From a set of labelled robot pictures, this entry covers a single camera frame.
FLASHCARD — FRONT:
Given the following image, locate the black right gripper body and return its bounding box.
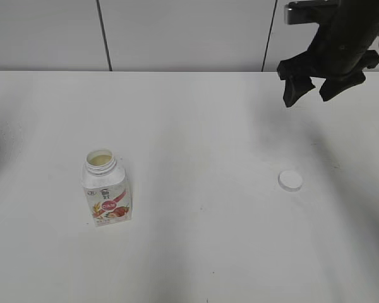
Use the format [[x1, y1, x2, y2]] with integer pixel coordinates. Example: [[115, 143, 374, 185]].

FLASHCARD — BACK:
[[277, 18, 379, 80]]

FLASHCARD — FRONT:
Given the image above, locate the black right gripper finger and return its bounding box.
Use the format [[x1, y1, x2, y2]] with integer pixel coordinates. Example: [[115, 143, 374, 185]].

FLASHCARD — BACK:
[[319, 80, 357, 102], [283, 76, 315, 108]]

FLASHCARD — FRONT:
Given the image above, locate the white round bottle cap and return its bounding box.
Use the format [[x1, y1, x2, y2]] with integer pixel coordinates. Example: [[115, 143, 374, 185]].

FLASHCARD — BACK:
[[278, 170, 303, 192]]

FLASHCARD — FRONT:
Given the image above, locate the white yili yogurt bottle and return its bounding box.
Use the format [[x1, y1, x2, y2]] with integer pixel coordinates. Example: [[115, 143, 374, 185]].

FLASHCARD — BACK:
[[81, 148, 132, 227]]

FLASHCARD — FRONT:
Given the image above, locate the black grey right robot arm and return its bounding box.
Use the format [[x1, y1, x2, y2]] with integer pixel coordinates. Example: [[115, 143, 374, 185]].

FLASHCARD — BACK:
[[277, 1, 379, 107]]

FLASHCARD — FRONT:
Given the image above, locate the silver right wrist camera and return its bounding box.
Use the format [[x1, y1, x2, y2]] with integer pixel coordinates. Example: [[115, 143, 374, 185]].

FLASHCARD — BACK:
[[284, 0, 339, 25]]

